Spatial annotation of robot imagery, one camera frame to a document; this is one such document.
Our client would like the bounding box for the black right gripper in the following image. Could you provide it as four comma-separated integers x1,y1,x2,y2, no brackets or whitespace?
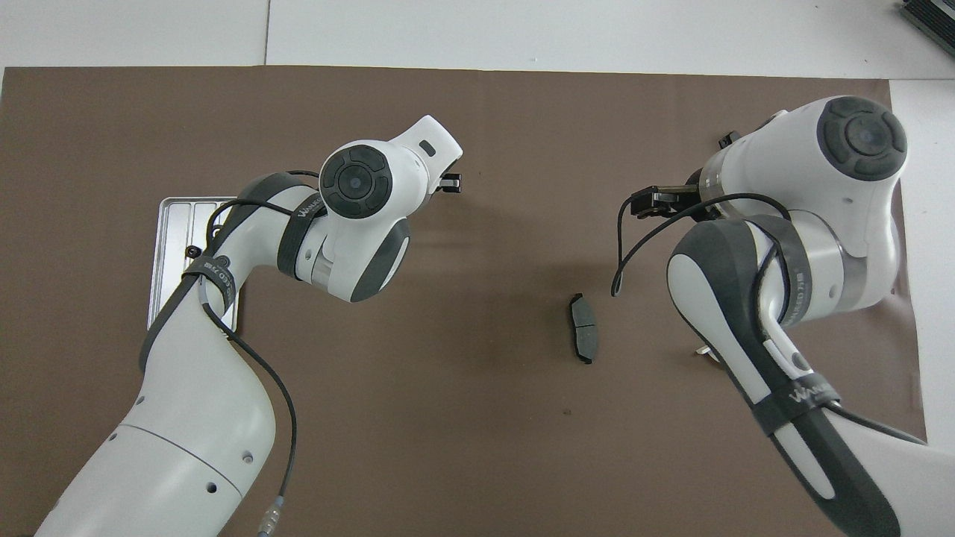
630,168,716,224

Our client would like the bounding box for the silver metal tray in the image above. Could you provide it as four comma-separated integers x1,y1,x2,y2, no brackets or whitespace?
148,197,239,333

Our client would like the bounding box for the dark grey brake pad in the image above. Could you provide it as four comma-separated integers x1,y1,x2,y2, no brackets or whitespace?
569,293,600,365

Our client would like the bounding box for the brown table mat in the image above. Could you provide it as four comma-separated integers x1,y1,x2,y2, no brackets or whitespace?
0,66,928,537

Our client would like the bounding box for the grey ribbed metal block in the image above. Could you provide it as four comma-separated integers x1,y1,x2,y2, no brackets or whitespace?
899,0,955,57

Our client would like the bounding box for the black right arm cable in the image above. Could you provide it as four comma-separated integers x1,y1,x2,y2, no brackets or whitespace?
610,192,930,447

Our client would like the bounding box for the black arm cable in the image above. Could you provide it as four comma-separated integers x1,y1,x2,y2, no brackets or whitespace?
183,170,323,537
610,192,930,447

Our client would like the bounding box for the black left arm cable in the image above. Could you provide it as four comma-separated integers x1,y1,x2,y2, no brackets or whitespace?
183,170,323,537

